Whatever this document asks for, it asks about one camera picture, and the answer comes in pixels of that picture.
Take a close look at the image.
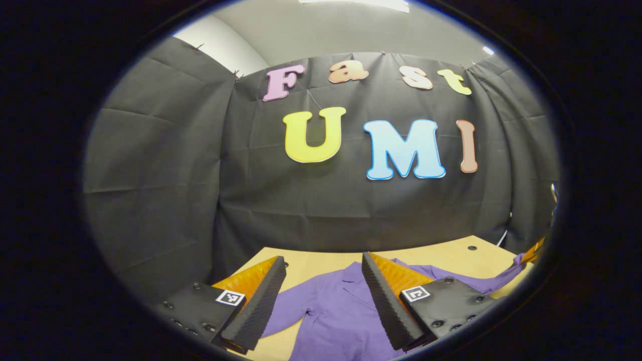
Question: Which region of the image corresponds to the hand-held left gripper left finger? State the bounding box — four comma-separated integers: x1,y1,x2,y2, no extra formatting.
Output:
160,256,287,354

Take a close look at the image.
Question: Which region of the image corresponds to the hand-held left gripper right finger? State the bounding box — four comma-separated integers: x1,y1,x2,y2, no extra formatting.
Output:
361,252,497,351

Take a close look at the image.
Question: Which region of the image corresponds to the purple collared shirt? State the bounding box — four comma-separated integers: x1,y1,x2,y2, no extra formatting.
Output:
261,253,527,361

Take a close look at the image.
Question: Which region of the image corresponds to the black backdrop cloth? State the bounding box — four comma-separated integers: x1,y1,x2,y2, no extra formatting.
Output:
83,36,560,306

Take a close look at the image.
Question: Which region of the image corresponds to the long ceiling light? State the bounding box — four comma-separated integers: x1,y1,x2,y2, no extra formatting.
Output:
298,0,409,13

